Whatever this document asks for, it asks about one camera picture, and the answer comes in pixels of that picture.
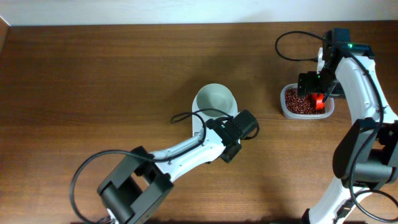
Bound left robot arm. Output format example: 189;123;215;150
97;110;259;223

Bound red beans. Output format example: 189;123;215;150
285;89;325;114

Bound white digital kitchen scale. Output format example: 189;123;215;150
191;93;241;152

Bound orange measuring scoop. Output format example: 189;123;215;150
312;93;325;110

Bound white round bowl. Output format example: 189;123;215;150
192;83;238;116

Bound clear plastic food container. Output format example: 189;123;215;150
280;83;335;120

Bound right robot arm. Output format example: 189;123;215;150
298;28;397;223

